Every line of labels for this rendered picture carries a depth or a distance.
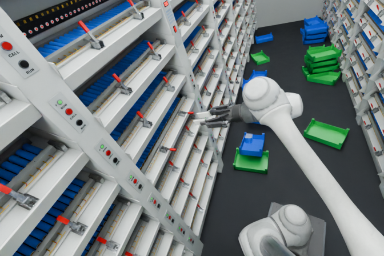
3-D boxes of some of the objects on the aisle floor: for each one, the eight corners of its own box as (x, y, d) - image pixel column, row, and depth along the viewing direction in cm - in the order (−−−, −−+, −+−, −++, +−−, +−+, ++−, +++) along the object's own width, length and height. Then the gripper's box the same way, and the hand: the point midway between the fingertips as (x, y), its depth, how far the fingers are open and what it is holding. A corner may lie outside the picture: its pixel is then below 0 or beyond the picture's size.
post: (203, 244, 142) (-34, -33, 35) (200, 259, 136) (-102, -22, 29) (180, 236, 151) (-66, -5, 43) (176, 250, 145) (-124, 8, 37)
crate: (244, 138, 204) (244, 131, 201) (264, 139, 195) (264, 132, 193) (239, 154, 179) (239, 147, 177) (262, 156, 171) (262, 149, 168)
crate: (347, 134, 173) (350, 128, 168) (340, 150, 165) (342, 144, 160) (311, 123, 193) (312, 118, 188) (303, 136, 185) (303, 131, 180)
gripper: (243, 134, 74) (194, 138, 87) (249, 105, 85) (204, 112, 98) (236, 121, 70) (186, 127, 83) (243, 92, 81) (198, 102, 94)
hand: (202, 118), depth 89 cm, fingers open, 4 cm apart
